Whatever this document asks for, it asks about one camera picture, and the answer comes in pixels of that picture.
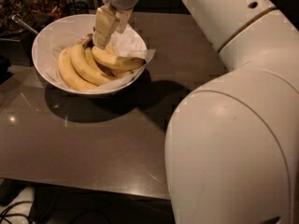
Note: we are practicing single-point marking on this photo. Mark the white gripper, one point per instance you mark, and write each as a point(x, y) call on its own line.
point(106, 21)

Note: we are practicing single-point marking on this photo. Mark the yellow banana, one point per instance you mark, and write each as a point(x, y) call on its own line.
point(69, 74)
point(114, 61)
point(116, 72)
point(81, 65)
point(94, 64)

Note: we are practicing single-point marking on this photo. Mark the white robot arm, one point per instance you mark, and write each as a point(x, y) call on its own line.
point(231, 145)

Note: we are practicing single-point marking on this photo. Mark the white paper bowl liner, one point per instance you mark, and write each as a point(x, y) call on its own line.
point(127, 42)

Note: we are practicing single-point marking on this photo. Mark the white ceramic bowl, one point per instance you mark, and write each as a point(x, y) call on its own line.
point(43, 39)

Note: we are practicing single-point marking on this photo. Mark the glass jar of snacks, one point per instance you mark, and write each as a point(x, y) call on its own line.
point(27, 10)

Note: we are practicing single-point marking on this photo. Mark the metal scoop handle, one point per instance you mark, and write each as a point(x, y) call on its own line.
point(23, 24)

